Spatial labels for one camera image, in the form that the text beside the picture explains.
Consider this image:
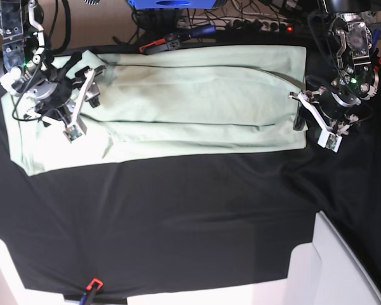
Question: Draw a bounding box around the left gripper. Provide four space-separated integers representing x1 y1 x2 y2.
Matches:
288 86 361 152

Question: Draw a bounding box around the white table frame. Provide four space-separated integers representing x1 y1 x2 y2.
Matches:
0 239 28 304
285 210 381 305

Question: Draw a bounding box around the white left table frame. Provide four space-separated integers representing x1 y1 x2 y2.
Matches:
0 239 28 304

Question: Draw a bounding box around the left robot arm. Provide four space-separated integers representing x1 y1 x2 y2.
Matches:
289 1 380 152

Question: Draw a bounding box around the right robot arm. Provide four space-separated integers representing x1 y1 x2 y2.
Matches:
0 1 105 142

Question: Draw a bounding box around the blue box at top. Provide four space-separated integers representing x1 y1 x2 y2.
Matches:
128 0 227 10

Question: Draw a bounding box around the white power strip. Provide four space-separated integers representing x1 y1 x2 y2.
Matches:
177 16 295 34

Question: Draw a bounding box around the black table cloth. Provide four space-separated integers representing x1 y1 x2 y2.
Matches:
0 60 381 298

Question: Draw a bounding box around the white right table frame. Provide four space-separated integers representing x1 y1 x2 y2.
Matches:
285 210 381 305

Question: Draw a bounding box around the red blue bottom clamp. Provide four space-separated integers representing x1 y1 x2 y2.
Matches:
63 278 128 305

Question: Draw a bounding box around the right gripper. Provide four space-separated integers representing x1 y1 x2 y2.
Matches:
11 52 106 143

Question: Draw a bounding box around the red black clamp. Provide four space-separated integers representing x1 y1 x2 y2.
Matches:
138 25 217 55
371 55 381 73

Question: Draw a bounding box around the red black right clamp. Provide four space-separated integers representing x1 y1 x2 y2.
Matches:
371 55 381 73

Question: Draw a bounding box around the light green T-shirt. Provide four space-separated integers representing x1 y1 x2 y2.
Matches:
1 45 307 176

